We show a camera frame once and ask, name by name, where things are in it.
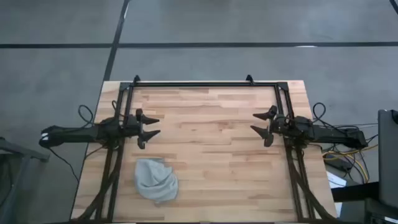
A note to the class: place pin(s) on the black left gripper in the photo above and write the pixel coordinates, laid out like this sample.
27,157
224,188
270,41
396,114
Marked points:
132,126

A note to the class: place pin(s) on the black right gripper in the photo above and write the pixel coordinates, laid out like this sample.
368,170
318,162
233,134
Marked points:
281,126

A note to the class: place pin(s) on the grey waffle towel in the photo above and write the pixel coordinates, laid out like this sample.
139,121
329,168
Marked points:
155,180

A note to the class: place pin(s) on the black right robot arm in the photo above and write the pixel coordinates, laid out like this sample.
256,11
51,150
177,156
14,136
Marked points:
335,135

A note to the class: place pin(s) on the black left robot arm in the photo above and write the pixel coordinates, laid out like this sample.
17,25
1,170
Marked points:
77,133

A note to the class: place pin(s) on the black power adapter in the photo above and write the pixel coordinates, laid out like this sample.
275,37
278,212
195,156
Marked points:
339,163

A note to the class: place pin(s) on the white paper sheet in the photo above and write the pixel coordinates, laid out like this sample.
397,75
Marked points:
335,180

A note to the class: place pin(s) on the black desk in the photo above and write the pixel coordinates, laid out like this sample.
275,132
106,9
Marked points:
354,192

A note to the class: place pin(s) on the black monitor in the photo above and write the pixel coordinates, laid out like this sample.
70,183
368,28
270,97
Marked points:
388,155

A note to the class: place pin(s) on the black aluminium rig frame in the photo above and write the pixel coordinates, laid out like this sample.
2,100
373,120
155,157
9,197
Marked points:
202,84

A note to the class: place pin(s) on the grey metal table frame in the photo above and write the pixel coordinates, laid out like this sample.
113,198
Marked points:
18,152

